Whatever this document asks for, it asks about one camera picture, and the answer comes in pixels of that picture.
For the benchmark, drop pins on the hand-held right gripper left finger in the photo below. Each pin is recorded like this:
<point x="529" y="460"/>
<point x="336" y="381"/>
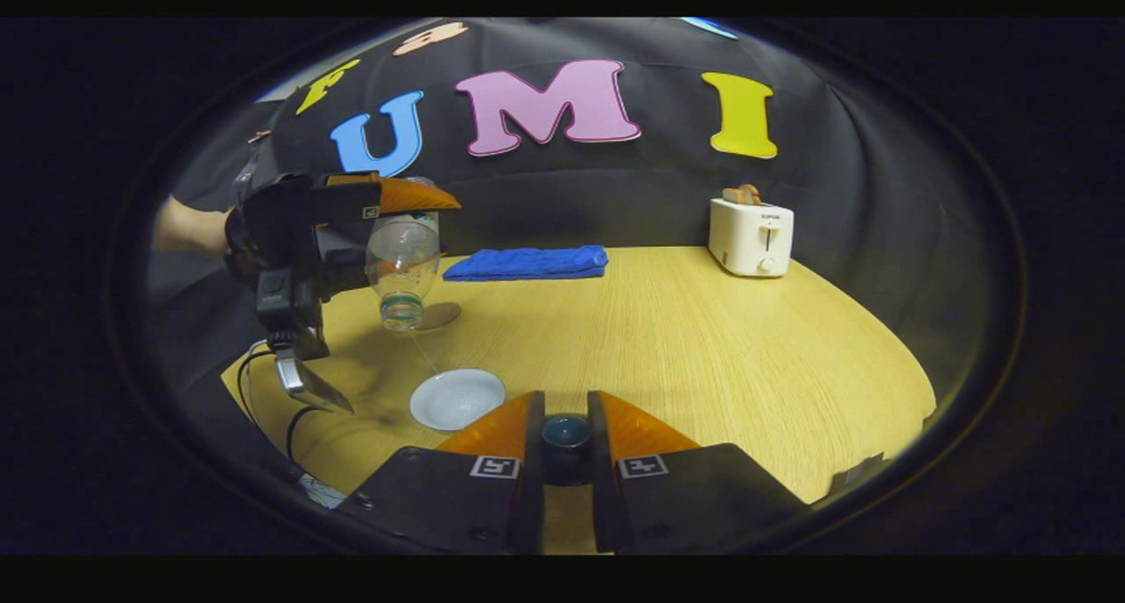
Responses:
<point x="439" y="497"/>

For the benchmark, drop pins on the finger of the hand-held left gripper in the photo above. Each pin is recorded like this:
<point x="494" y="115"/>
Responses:
<point x="347" y="203"/>

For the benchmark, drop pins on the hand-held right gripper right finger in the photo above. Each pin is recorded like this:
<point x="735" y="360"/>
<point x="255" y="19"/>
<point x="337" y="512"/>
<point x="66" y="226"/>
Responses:
<point x="694" y="497"/>

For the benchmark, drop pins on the clear plastic water bottle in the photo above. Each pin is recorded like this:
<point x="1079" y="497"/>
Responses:
<point x="402" y="251"/>

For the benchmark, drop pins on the white teacup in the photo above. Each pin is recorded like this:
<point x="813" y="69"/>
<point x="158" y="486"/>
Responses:
<point x="457" y="401"/>

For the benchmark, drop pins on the dark blue teacup lid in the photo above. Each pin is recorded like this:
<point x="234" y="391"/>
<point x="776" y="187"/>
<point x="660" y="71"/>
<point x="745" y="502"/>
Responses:
<point x="566" y="436"/>

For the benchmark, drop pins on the round brown coaster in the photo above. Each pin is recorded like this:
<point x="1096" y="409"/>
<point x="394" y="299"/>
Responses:
<point x="442" y="316"/>

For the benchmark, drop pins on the small copper clip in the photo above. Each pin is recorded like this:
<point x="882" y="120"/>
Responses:
<point x="259" y="136"/>

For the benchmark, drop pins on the blue folded towel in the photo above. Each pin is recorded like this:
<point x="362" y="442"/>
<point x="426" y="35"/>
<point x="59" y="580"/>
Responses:
<point x="527" y="263"/>

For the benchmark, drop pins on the white toaster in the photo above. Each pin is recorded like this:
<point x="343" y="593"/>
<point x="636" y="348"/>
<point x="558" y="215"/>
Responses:
<point x="747" y="238"/>

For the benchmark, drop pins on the brown toast slice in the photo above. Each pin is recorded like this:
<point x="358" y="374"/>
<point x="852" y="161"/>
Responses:
<point x="733" y="197"/>
<point x="752" y="193"/>

